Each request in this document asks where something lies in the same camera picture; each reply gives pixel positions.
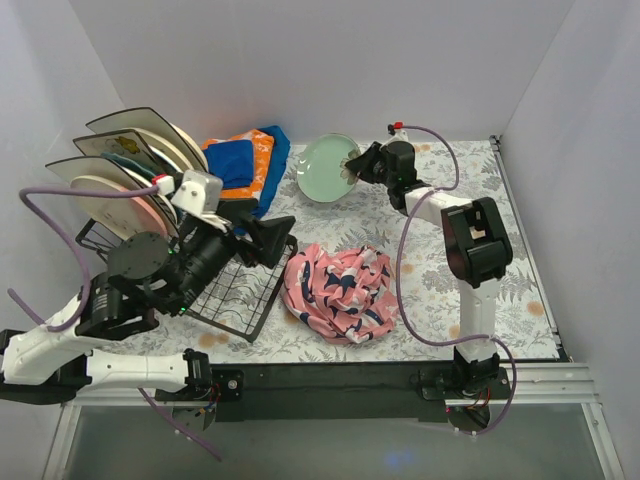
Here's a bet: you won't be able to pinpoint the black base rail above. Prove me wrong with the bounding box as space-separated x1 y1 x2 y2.
154 362 514 424

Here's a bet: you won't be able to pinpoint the blue and orange cloth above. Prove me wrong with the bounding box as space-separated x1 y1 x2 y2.
202 125 291 219

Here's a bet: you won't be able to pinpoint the pink navy patterned shorts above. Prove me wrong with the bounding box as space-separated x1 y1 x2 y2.
282 243 398 344

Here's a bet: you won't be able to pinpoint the teal round plate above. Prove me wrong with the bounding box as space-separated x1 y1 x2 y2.
100 152 158 181

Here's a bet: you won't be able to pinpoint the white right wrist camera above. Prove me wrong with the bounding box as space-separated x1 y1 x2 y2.
387 122 409 144

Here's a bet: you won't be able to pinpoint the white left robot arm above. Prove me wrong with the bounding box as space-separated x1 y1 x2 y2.
1 201 295 405

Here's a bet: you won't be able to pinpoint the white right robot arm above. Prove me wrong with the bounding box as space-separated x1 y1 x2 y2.
341 140 513 398

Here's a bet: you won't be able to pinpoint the aluminium frame rail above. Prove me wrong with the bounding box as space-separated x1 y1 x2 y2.
44 362 624 479

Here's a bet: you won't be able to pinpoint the black wire dish rack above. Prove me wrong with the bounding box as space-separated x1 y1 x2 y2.
75 231 297 342

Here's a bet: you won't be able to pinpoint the cream and pink plate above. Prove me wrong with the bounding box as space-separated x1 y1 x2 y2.
70 175 168 240

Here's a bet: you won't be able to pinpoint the rear white square plate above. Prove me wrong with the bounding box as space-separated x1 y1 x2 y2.
86 107 180 143

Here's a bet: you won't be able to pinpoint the white square black-rimmed plate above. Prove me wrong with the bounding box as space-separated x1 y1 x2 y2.
45 156 151 190

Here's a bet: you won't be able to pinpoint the mint green flower plate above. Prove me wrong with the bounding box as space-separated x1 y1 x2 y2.
296 133 361 203

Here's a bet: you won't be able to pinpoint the cream round plate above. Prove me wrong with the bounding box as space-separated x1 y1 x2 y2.
170 123 208 172

